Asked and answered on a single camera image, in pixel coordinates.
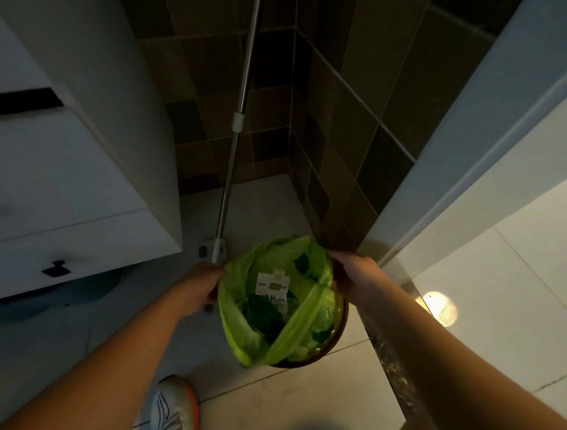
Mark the person's right hand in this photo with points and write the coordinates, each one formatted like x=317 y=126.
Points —
x=354 y=277

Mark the person's left hand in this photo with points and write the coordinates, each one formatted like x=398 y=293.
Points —
x=201 y=283

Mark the person's right fingers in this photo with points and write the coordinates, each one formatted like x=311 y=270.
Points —
x=337 y=272

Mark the person's left fingers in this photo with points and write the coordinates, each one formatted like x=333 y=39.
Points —
x=216 y=283

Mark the green plastic trash bag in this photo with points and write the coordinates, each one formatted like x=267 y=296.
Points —
x=277 y=305

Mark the person's right forearm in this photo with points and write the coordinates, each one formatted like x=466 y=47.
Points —
x=447 y=363

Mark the person's left forearm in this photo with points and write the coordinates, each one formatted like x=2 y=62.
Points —
x=97 y=367

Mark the white paper label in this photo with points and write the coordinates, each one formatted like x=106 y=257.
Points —
x=272 y=288

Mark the round brown trash bin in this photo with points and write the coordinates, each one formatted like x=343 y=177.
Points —
x=330 y=330

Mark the white and orange sneaker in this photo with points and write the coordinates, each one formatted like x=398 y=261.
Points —
x=173 y=405

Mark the white vanity cabinet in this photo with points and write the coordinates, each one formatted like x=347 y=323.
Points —
x=75 y=146

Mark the white door frame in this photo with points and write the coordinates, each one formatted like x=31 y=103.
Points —
x=460 y=146

